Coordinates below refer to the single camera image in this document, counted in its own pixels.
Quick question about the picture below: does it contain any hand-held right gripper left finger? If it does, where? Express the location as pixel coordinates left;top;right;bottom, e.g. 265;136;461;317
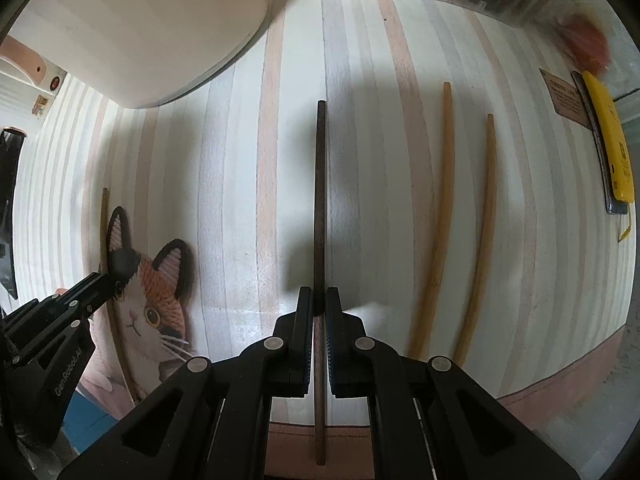
57;285;316;480

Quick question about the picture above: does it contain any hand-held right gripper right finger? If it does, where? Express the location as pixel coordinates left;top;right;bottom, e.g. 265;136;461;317
325;287;583;480

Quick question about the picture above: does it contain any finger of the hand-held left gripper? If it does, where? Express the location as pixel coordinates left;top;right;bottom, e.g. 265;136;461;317
51;271;121;319

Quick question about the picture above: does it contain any light bamboo chopstick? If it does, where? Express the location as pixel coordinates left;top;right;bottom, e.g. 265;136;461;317
100;187;138;403
407;81;454;358
452;113;497;363

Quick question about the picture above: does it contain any dark wooden chopstick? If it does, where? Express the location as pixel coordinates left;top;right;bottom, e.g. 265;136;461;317
311;100;329;465

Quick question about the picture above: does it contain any beige round utensil holder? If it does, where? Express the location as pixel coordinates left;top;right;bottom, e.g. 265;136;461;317
9;0;274;110

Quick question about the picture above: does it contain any black induction cooktop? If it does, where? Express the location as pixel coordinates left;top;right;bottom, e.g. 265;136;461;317
0;127;27;302

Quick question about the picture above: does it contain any cat print striped tablecloth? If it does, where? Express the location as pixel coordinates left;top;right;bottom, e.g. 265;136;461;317
0;0;632;480

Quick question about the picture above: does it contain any beige and white electric kettle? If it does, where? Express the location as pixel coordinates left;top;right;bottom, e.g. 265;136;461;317
0;35;69;117

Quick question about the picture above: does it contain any brown card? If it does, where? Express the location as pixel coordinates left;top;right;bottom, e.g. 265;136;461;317
538;67;592;129

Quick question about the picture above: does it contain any clear plastic bag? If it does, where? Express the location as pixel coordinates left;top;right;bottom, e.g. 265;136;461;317
552;0;613;78

